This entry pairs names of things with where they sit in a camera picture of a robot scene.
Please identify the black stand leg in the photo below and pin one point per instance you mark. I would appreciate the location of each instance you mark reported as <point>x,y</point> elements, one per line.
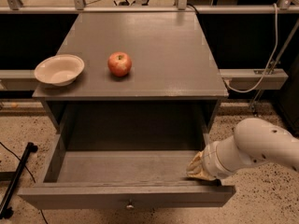
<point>13,178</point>

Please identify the white bowl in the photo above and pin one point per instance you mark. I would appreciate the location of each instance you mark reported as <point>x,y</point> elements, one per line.
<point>59,70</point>

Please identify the red apple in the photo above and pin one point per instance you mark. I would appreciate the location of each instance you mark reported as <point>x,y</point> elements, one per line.
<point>119,64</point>

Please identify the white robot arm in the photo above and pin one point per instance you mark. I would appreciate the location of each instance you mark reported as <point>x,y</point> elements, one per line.
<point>255,142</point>

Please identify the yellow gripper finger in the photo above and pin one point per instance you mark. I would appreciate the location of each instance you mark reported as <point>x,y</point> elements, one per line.
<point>195,169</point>

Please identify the grey drawer cabinet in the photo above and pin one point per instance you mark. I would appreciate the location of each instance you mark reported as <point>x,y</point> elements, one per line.
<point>171,61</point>

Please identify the grey top drawer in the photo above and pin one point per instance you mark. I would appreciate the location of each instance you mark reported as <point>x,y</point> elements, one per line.
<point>126,155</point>

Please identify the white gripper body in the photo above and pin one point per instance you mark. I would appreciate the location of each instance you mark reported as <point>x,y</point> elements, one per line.
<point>210,161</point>

